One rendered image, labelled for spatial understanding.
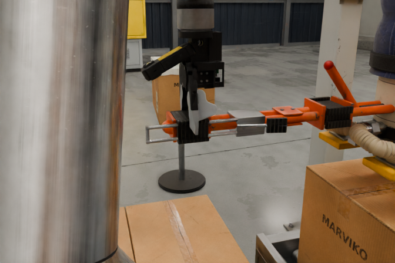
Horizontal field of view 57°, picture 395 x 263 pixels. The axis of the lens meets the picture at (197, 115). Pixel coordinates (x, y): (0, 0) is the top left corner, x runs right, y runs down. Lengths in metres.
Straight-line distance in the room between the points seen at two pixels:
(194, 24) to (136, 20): 7.34
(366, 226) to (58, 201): 0.91
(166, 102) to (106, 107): 2.33
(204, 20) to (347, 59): 1.50
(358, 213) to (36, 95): 0.94
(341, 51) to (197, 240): 1.24
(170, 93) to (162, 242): 1.27
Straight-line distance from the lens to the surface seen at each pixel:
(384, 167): 0.96
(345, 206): 1.10
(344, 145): 1.08
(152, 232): 1.59
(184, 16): 0.74
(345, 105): 0.95
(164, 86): 2.52
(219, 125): 0.79
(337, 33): 2.10
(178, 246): 1.50
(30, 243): 0.23
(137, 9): 8.06
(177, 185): 3.02
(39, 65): 0.21
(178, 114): 0.80
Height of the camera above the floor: 1.44
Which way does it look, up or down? 17 degrees down
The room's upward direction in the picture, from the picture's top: straight up
